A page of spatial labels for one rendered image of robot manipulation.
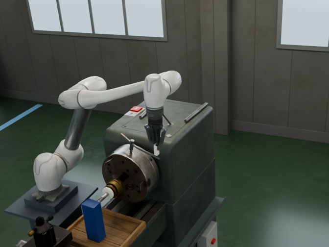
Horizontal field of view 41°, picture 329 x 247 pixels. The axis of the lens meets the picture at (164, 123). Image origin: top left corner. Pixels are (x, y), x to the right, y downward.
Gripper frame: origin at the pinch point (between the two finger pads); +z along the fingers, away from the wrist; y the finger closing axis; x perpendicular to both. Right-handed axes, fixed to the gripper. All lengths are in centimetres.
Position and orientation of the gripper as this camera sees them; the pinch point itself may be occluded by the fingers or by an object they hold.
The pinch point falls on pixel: (156, 149)
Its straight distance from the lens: 231.2
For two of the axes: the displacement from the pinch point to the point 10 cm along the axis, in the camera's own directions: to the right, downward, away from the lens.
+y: 8.6, 2.1, -4.6
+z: 0.3, 8.9, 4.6
